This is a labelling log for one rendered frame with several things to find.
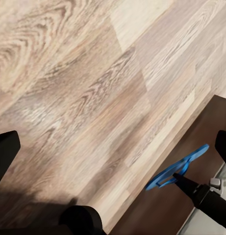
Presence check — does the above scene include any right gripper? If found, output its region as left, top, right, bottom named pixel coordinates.
left=172, top=172, right=226, bottom=225

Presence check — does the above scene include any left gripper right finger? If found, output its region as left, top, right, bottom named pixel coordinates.
left=215, top=130, right=226, bottom=163

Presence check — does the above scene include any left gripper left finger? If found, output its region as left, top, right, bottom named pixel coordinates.
left=0, top=130, right=21, bottom=181

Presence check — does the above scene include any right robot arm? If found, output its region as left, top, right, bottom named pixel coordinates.
left=172, top=172, right=226, bottom=228

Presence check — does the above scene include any sandal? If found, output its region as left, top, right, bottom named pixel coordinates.
left=144, top=144, right=209, bottom=191

